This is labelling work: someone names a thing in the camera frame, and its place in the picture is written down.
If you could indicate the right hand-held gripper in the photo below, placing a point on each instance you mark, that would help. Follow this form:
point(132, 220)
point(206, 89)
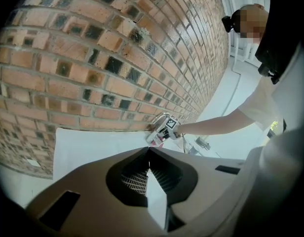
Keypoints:
point(171, 123)

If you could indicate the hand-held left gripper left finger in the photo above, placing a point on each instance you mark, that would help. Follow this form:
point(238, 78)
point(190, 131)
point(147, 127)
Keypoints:
point(87, 201)

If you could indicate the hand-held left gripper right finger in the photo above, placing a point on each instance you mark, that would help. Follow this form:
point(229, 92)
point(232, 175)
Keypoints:
point(211, 181)

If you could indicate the chrome faucet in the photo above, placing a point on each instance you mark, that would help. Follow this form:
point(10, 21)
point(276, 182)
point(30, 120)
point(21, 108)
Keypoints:
point(162, 115)

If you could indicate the pink cloth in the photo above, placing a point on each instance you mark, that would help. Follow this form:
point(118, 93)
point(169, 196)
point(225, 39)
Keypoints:
point(160, 142)

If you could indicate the person's right forearm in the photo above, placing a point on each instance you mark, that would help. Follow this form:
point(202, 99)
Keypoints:
point(211, 125)

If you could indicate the black wristband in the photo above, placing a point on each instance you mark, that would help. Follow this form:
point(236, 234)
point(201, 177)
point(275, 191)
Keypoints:
point(177, 134)

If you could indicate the white sink vanity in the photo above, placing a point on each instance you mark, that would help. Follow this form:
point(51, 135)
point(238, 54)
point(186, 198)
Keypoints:
point(97, 147)

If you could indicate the person's light t-shirt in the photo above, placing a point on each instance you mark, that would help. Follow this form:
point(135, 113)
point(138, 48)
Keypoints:
point(263, 102)

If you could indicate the person's head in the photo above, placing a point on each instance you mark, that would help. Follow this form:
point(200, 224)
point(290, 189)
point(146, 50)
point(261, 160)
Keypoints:
point(253, 23)

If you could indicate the white wall socket plate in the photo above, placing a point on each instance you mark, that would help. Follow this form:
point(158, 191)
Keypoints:
point(33, 162)

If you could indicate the black head camera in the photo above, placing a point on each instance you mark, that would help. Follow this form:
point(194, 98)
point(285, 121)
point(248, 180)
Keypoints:
point(228, 23)

